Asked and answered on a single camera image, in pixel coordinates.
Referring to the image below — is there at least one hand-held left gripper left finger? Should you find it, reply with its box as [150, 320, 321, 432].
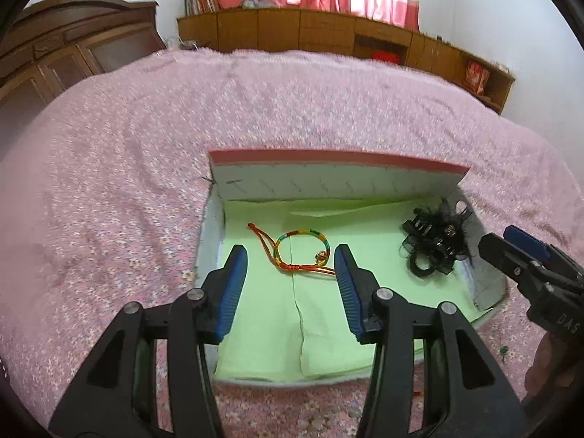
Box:
[48, 244, 248, 438]

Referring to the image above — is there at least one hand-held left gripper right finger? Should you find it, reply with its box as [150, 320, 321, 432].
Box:
[334, 244, 530, 438]

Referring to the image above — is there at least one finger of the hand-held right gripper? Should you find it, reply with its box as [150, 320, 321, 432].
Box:
[479, 233, 548, 290]
[504, 225, 550, 263]

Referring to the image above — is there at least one red cardboard box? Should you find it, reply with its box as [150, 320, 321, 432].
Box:
[195, 148, 509, 384]

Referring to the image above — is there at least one person's right hand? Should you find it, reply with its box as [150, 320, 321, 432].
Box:
[525, 333, 584, 397]

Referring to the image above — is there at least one green paper lining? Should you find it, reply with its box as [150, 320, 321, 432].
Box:
[214, 197, 477, 381]

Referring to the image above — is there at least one black lace hair accessory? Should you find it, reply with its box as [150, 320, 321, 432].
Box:
[399, 198, 475, 280]

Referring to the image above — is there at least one pink floral bedsheet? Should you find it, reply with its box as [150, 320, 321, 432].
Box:
[0, 48, 584, 438]

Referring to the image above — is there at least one red gift bag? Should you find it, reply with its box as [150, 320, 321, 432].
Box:
[464, 61, 491, 96]

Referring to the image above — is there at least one low wooden cabinet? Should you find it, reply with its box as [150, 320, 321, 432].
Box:
[176, 8, 516, 116]

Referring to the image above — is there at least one dark wooden wardrobe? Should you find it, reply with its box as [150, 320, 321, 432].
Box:
[0, 0, 167, 156]

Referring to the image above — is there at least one row of books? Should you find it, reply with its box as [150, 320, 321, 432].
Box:
[185, 0, 220, 16]

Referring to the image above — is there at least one multicolour braided bracelet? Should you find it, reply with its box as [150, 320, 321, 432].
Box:
[247, 223, 341, 279]

